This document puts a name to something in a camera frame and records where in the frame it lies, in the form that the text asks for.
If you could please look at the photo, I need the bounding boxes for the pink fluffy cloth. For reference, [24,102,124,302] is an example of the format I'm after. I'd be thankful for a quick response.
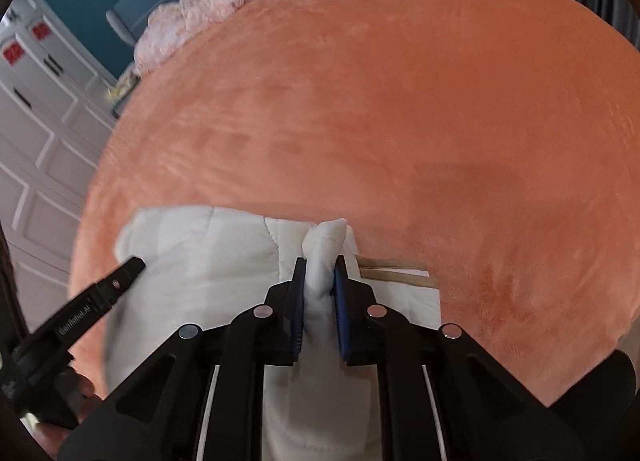
[134,0,296,74]

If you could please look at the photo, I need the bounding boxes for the orange plush blanket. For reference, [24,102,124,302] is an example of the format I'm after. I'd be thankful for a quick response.
[70,0,640,412]

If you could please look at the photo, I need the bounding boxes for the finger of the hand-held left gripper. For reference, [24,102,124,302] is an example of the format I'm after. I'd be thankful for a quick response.
[95,257,146,313]

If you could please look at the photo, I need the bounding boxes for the person's left hand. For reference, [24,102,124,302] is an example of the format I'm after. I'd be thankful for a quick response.
[30,368,97,459]

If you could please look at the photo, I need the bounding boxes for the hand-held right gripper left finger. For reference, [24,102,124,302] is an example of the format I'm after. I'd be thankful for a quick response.
[59,257,307,461]

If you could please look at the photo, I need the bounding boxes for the white panelled wardrobe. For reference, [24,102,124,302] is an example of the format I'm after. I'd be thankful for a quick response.
[0,0,118,342]

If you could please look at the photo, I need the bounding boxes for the white garment with tan trim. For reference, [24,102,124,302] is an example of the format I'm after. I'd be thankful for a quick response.
[102,206,441,461]

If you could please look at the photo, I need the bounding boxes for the person's dark clothing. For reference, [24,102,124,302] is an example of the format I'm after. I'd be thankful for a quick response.
[547,348,640,461]

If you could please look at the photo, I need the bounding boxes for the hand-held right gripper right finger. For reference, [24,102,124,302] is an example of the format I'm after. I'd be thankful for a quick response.
[334,256,587,461]

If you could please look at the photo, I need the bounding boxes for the yellowish bedside clutter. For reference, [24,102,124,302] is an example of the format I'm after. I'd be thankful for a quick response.
[104,73,142,116]

